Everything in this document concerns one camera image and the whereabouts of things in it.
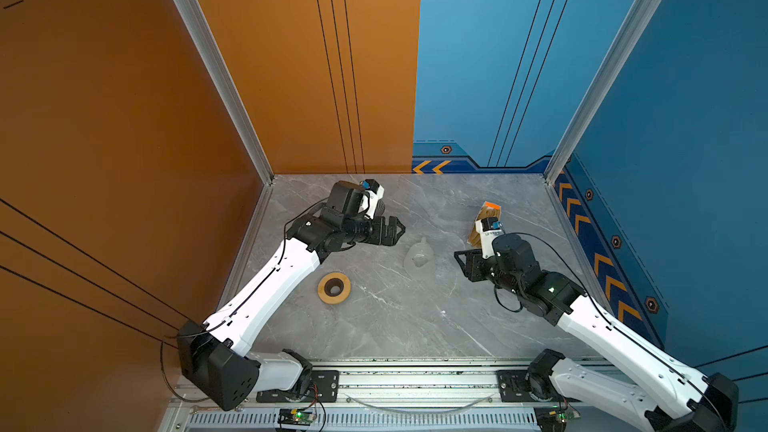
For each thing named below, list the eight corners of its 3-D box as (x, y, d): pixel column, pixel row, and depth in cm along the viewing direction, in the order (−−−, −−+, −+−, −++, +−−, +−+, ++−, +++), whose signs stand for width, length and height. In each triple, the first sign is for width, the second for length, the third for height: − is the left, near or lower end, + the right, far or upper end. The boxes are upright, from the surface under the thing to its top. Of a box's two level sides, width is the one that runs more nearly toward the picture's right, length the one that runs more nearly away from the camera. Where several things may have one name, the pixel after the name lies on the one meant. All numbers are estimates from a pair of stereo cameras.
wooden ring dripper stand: (316, 304, 89) (315, 301, 87) (321, 276, 94) (320, 272, 93) (349, 304, 89) (348, 301, 87) (351, 275, 94) (351, 272, 93)
